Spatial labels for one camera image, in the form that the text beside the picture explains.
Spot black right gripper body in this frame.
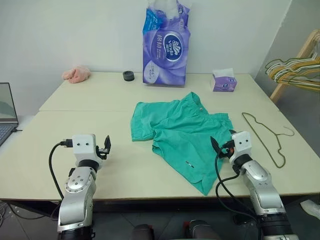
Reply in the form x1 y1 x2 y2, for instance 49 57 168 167
217 139 236 159

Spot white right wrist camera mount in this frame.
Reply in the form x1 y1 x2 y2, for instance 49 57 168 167
231 130 252 163

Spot thin floor cables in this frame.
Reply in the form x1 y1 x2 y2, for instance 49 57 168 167
0 199 61 221

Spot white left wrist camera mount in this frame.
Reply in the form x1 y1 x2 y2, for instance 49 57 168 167
71 133 104 168

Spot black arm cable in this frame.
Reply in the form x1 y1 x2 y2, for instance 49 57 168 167
214 152 259 224
48 138 74 201

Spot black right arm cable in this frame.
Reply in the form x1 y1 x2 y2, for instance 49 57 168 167
214 152 259 224

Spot purple toilet paper package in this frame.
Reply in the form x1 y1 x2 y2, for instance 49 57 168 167
141 0 192 87

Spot olive wire hanger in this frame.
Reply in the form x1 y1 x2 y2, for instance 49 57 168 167
241 112 295 169

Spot dark rounded shape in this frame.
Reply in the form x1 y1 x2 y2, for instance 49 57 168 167
131 223 158 240

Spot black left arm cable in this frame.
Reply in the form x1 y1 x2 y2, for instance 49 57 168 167
48 138 74 201

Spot light wooden rack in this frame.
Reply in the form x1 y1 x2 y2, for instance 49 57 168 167
269 29 320 106

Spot pink cloth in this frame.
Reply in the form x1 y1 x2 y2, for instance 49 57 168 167
61 64 92 84

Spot black round object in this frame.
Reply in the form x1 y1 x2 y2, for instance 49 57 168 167
122 70 136 82

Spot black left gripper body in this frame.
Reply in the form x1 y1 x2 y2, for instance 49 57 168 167
95 146 111 161

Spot bundle of wire hangers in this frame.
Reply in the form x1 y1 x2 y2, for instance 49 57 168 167
264 53 320 92

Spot green shirt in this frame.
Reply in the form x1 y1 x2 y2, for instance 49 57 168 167
130 91 236 196

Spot grey laptop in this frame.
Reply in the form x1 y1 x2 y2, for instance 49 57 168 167
0 82 20 147

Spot small purple tissue pack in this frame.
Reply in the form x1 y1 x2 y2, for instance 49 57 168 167
211 67 238 93

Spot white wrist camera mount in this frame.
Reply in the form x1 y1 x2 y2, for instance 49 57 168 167
231 130 252 163
71 133 104 168

